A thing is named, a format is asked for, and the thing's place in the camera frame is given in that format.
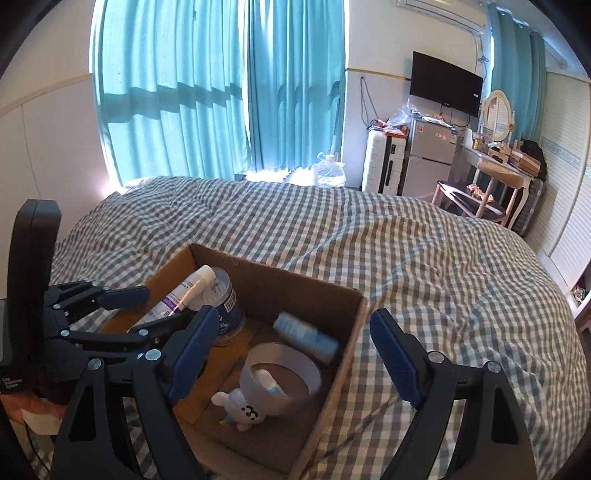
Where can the grey suitcase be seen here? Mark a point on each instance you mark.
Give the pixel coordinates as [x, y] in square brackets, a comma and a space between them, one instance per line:
[531, 207]

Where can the white tape roll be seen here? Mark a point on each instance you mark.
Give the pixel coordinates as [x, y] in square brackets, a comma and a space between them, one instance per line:
[251, 397]

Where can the white air conditioner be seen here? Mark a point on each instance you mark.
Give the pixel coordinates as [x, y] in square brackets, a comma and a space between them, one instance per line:
[443, 11]

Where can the wide teal curtain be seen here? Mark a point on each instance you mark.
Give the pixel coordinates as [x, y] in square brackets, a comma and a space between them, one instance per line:
[171, 92]

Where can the black bag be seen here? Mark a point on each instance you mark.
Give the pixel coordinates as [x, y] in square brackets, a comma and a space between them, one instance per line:
[533, 152]

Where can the blue bottle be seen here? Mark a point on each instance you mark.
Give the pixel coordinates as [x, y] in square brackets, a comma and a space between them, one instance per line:
[304, 337]

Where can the white dressing table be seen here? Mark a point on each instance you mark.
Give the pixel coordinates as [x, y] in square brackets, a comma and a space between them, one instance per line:
[475, 154]

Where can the blue labelled round tin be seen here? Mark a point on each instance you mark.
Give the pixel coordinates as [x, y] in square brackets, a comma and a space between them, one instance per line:
[228, 314]

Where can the orange snack bag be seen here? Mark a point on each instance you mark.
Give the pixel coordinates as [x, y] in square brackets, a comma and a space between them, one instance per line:
[392, 131]

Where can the black wall television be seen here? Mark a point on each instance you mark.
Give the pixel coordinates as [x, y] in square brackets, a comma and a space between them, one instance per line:
[445, 83]

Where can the white plush toy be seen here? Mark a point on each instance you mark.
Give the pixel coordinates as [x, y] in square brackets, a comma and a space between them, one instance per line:
[244, 408]

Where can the wooden chair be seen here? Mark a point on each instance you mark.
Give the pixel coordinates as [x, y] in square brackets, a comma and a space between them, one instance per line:
[503, 173]

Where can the cardboard box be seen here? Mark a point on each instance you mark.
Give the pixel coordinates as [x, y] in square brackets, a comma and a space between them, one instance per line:
[286, 286]

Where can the clear plastic bag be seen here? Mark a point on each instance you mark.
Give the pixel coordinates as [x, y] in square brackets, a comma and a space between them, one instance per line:
[404, 113]

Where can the oval white mirror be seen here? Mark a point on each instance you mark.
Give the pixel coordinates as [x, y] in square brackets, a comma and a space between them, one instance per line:
[498, 115]

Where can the white and purple tube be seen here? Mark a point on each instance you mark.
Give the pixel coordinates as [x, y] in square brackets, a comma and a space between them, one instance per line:
[184, 290]

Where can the white sliding wardrobe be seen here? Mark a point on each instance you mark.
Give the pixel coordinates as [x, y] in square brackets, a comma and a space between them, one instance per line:
[563, 184]

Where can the narrow teal curtain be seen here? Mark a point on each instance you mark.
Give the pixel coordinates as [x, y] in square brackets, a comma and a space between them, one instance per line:
[521, 69]

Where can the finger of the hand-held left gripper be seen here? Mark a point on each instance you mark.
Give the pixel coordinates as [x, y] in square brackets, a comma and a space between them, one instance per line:
[127, 297]
[138, 337]

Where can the grey checked blanket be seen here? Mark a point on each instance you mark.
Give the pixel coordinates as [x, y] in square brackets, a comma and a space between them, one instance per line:
[415, 254]

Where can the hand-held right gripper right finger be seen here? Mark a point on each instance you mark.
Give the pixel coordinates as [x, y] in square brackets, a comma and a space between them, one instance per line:
[392, 355]

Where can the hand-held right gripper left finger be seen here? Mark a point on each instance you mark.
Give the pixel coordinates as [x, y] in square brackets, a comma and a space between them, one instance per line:
[191, 355]

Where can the silver small fridge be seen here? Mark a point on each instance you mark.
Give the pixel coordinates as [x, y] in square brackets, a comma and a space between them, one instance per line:
[427, 161]

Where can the clear water jug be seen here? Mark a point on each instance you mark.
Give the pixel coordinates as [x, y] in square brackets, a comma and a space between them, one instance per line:
[330, 173]

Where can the white ribbed suitcase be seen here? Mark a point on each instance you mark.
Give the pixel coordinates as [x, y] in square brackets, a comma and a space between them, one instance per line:
[374, 161]

